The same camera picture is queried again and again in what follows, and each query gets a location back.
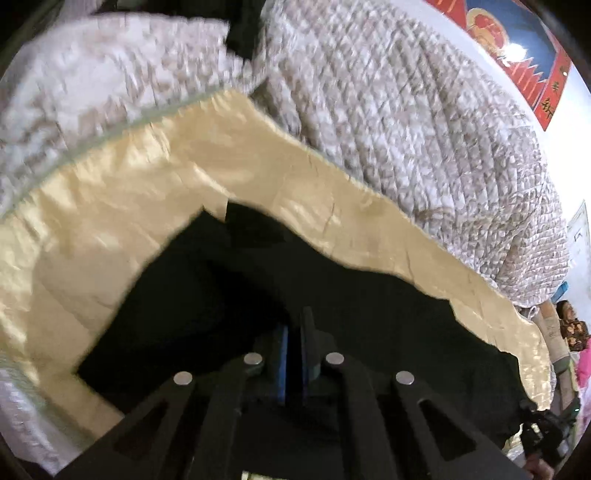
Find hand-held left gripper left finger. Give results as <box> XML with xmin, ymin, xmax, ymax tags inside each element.
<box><xmin>55</xmin><ymin>324</ymin><xmax>290</xmax><ymax>480</ymax></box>

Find red and blue wall poster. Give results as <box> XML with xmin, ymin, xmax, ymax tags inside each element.
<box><xmin>425</xmin><ymin>0</ymin><xmax>574</xmax><ymax>132</ymax></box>

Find black pants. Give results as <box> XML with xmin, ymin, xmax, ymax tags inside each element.
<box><xmin>76</xmin><ymin>200</ymin><xmax>539</xmax><ymax>467</ymax></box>

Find floral quilted bedspread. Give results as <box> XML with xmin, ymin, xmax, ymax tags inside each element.
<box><xmin>0</xmin><ymin>0</ymin><xmax>572</xmax><ymax>476</ymax></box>

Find golden satin blanket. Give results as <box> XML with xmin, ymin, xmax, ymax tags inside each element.
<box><xmin>0</xmin><ymin>89</ymin><xmax>555</xmax><ymax>455</ymax></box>

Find dark cloth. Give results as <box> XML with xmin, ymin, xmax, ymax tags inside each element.
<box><xmin>224</xmin><ymin>0</ymin><xmax>269</xmax><ymax>62</ymax></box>

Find white wall paper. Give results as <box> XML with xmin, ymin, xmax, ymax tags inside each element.
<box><xmin>568</xmin><ymin>200</ymin><xmax>588</xmax><ymax>278</ymax></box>

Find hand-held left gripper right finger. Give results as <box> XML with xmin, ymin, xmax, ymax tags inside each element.
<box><xmin>299</xmin><ymin>306</ymin><xmax>532</xmax><ymax>480</ymax></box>

